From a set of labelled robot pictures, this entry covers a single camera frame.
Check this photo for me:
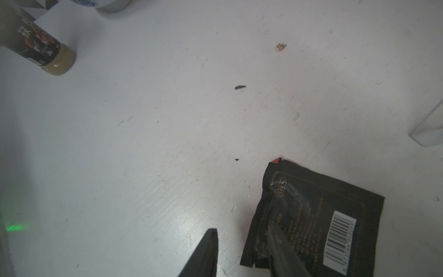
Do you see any blue white ceramic bowl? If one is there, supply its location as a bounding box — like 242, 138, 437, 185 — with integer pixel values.
71, 0, 132, 13

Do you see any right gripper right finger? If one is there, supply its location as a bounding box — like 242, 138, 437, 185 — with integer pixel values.
267, 224, 311, 277

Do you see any black tea bag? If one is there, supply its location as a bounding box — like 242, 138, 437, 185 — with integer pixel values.
240, 158, 384, 277

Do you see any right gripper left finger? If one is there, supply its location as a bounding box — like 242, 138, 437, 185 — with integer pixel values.
179, 228, 219, 277

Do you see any dark spice jar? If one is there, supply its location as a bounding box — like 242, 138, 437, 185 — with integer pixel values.
1, 3, 76, 76

